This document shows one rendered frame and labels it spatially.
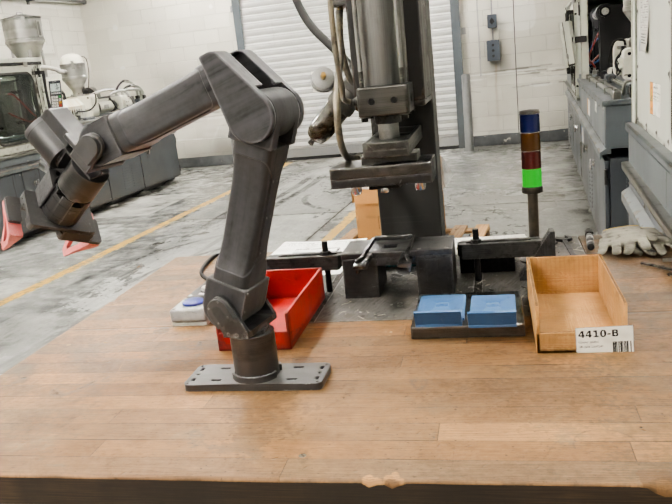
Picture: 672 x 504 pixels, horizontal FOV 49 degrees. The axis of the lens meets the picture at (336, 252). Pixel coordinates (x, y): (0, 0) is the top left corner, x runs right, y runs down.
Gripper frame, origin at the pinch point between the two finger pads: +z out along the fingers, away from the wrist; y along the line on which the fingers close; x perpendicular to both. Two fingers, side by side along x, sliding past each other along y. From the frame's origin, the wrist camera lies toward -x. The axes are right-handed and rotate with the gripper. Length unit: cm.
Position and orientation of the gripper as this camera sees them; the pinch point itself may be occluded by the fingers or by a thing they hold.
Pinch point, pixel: (36, 246)
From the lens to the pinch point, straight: 125.3
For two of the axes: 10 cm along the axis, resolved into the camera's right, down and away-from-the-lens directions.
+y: -7.0, -1.0, -7.0
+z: -6.2, 5.8, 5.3
